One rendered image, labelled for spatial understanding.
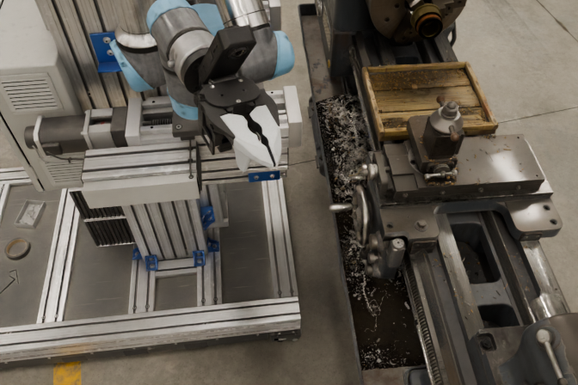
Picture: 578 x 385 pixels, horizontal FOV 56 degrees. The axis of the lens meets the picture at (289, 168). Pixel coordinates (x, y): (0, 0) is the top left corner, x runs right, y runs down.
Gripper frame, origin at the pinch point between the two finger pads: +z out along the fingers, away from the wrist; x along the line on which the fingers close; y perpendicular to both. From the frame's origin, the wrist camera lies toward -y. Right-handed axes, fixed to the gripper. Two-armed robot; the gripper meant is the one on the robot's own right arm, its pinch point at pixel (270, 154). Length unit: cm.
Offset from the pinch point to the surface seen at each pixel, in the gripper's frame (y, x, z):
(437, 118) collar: 36, -62, -26
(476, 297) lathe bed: 67, -61, 6
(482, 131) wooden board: 57, -95, -34
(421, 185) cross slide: 53, -60, -21
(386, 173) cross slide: 56, -56, -30
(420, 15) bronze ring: 36, -88, -66
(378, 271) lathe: 83, -52, -17
